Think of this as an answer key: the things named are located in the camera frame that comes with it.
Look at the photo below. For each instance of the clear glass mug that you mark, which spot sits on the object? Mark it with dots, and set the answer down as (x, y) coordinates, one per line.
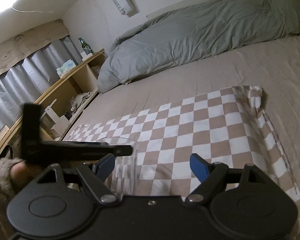
(122, 180)

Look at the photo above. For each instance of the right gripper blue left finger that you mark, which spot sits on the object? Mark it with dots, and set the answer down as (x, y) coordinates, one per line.
(93, 179)

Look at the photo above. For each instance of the small wooden stand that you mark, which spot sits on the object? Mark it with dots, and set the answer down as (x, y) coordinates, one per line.
(56, 126)

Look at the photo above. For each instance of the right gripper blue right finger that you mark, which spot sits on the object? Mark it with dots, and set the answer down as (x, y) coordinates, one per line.
(211, 178)

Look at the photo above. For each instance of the tissue pack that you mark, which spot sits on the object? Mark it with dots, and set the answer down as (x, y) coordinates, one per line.
(66, 67)

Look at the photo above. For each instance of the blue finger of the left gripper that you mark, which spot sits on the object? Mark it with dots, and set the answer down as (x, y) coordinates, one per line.
(100, 149)

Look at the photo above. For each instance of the fuzzy grey sleeve forearm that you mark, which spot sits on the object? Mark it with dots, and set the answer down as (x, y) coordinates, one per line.
(6, 194)

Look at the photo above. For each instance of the brown white checkered cloth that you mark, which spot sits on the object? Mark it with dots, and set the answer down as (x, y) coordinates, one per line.
(227, 126)

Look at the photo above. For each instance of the long wooden side shelf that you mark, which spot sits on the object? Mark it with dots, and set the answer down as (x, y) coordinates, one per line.
(80, 79)

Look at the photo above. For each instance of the grey duvet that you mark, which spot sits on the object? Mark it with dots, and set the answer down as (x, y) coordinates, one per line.
(196, 32)

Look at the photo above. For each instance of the grey curtain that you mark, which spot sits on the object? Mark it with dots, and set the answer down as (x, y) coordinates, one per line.
(32, 76)

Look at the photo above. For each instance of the beige cartoon valance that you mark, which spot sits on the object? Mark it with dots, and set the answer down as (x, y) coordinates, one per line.
(26, 43)

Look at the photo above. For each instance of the person's hand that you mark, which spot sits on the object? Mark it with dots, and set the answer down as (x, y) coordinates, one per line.
(23, 173)

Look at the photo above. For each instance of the green glass bottle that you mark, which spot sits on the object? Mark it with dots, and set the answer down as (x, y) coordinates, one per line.
(86, 47)

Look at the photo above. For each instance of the beige bed sheet mattress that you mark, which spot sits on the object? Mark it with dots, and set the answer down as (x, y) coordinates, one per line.
(273, 66)

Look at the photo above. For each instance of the crumpled cloth on shelf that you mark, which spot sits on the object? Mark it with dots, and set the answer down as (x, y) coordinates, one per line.
(78, 100)

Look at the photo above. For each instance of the small white box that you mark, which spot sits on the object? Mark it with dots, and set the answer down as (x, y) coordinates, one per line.
(85, 56)

